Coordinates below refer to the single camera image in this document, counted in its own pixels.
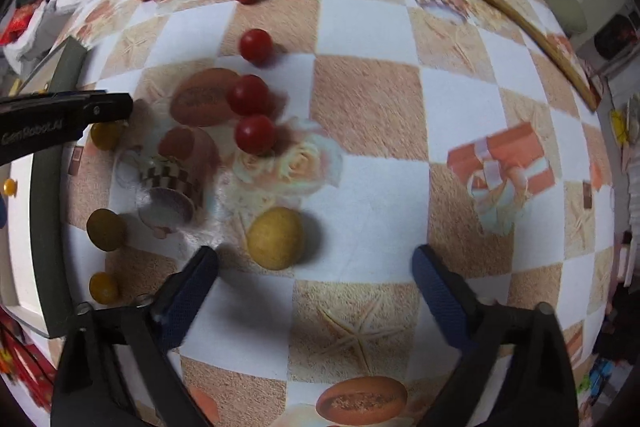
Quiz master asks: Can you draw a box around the brownish yellow round fruit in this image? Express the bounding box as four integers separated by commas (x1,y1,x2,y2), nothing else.
247,207,305,271

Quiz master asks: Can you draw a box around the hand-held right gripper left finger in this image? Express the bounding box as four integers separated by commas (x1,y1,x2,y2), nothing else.
50,246,219,427

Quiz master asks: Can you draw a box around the grey-rimmed tray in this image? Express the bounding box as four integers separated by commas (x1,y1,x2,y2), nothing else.
0,39,90,339

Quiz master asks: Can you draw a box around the red patterned box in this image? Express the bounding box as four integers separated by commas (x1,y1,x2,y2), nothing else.
0,304,57,413

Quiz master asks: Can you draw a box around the long wooden stick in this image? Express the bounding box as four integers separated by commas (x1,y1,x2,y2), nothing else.
364,0,599,112

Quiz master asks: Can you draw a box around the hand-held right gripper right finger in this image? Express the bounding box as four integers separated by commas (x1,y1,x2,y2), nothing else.
411,245,581,427

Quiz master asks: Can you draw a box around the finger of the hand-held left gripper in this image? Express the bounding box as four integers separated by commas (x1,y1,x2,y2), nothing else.
87,93,134,126

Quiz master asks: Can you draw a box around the checkered printed tablecloth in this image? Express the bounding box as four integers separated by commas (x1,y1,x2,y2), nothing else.
50,0,617,427

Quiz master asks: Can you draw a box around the red packet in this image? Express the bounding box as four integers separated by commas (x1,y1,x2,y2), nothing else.
0,3,38,48

